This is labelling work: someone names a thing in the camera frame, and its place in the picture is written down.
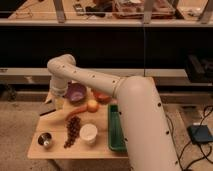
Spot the purple bowl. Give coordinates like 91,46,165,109
65,83,87,102

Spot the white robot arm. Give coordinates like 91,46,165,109
47,54,181,171

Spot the orange bowl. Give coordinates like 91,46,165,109
92,90,111,103

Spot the orange carrot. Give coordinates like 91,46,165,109
65,105,87,121

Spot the bunch of brown grapes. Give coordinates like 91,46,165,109
64,117,81,148

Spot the wooden table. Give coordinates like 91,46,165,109
27,76,178,171

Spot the yellow orange fruit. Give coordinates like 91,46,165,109
87,100,99,113

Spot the small steel cup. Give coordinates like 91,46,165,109
38,132,53,148

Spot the white cup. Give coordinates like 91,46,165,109
80,124,98,144

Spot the green plastic tray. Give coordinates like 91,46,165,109
108,104,126,152

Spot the black power box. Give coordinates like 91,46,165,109
187,125,213,144

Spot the black cable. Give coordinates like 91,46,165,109
164,104,213,171

